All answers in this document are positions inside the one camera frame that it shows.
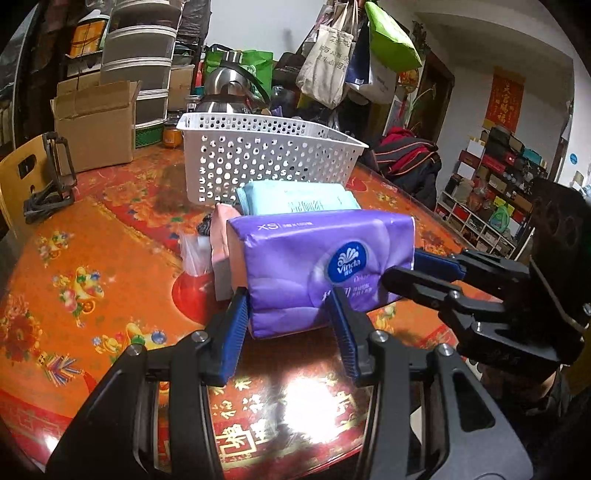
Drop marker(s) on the dark wooden wardrobe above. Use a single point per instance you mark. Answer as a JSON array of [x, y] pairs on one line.
[[37, 69]]

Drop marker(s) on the red floral tablecloth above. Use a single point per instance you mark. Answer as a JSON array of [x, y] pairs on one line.
[[115, 258]]

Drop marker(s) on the purple tissue pack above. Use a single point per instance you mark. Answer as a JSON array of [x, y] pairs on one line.
[[295, 258]]

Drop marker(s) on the red wall poster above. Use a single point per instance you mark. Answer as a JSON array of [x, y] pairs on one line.
[[505, 97]]

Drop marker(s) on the brown cardboard box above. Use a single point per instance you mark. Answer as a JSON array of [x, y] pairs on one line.
[[97, 129]]

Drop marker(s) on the white plastic drawer unit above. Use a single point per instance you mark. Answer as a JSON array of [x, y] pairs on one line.
[[138, 50]]

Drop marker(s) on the white and blue bag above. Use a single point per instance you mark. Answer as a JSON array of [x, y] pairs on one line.
[[374, 78]]

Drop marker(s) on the shelf of boxes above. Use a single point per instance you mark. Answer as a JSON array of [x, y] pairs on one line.
[[494, 194]]

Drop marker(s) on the red and black jacket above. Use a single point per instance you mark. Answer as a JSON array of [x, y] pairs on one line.
[[411, 157]]

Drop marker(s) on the yellow chair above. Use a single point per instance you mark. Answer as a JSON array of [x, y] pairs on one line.
[[18, 184]]

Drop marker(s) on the bright green bag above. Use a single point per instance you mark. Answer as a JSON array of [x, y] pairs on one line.
[[390, 32]]

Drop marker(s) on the black phone stand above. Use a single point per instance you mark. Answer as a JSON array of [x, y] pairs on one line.
[[57, 161]]

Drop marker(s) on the white plastic bag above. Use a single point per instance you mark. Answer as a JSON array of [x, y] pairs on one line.
[[196, 256]]

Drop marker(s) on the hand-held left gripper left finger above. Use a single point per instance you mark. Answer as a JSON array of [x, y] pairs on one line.
[[233, 332]]

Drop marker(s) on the yellow cardboard box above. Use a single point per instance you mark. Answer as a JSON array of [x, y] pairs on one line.
[[85, 39]]

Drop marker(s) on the stainless steel kettle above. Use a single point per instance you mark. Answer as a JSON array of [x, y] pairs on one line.
[[226, 87]]

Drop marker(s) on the black plastic bag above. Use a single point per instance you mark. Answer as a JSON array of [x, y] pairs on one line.
[[194, 23]]

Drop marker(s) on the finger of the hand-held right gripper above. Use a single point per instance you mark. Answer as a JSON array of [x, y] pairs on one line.
[[436, 264], [429, 290]]

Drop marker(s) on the orange jar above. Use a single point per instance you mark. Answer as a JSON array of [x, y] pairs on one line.
[[172, 136]]

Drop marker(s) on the white perforated plastic basket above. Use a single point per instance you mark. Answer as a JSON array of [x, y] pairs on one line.
[[258, 152]]

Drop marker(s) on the light blue tissue pack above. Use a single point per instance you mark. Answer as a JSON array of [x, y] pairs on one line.
[[295, 196]]

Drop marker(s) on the beige canvas tote bag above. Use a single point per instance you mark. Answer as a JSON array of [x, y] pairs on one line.
[[325, 64]]

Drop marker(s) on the pink tissue pack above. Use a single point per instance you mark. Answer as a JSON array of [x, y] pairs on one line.
[[220, 249]]

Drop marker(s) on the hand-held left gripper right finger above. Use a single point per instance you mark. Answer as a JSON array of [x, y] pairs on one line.
[[345, 332]]

